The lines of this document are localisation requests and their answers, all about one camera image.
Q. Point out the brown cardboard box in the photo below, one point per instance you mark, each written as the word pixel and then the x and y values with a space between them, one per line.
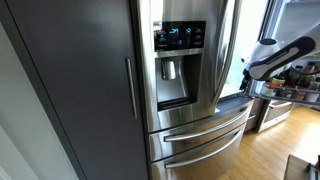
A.
pixel 295 170

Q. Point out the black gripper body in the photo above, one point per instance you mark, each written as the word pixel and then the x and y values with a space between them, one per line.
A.
pixel 245 83

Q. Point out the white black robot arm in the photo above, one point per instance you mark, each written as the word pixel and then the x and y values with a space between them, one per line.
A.
pixel 283 56

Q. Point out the shallow stainless refrigerator drawer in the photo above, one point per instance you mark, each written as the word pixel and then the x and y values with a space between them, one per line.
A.
pixel 200 123

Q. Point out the deep stainless refrigerator drawer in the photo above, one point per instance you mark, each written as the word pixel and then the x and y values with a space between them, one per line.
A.
pixel 200 166

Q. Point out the dark grey tall cabinet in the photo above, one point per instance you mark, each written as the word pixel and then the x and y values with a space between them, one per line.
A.
pixel 83 83

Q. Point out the refrigerator door with dispenser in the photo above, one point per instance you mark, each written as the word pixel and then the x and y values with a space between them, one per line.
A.
pixel 186 10

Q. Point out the stainless steel background appliance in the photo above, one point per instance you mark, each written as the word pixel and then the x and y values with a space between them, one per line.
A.
pixel 276 113

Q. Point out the dispenser control panel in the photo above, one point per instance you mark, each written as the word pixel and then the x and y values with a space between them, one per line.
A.
pixel 180 35

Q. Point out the white door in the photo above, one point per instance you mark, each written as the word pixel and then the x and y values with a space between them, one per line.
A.
pixel 20 116

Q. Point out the brown sauce bottle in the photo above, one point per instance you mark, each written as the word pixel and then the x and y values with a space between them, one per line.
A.
pixel 306 75

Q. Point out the water dispenser recess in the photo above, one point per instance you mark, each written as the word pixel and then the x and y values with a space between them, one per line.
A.
pixel 173 86

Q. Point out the refrigerator door with shelf bins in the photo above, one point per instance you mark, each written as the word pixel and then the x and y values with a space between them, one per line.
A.
pixel 293 16

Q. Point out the orange jar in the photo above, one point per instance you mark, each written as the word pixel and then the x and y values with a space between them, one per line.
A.
pixel 299 95

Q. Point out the dark bottle yellow label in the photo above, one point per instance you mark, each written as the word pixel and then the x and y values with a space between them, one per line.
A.
pixel 279 81

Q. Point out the white container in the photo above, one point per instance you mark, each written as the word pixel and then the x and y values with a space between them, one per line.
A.
pixel 313 95

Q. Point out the jar with red lid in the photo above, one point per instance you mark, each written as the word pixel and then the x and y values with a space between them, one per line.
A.
pixel 271 90

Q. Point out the dark glass bottle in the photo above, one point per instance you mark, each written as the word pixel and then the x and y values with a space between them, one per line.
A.
pixel 294 78

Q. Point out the stainless steel refrigerator body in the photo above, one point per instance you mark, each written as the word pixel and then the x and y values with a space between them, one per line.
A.
pixel 233 87

